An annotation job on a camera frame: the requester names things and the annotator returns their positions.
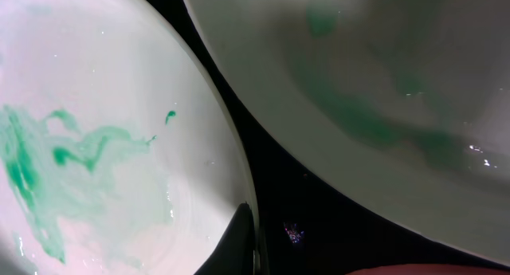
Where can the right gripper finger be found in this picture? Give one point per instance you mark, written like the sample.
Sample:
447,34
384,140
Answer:
234,254

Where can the mint plate with green smear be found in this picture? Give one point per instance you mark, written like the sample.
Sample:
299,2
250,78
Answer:
118,155

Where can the round black tray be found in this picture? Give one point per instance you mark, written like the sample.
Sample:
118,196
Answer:
306,226

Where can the white plate with green stain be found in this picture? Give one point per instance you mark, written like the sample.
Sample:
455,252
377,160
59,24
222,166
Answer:
400,105

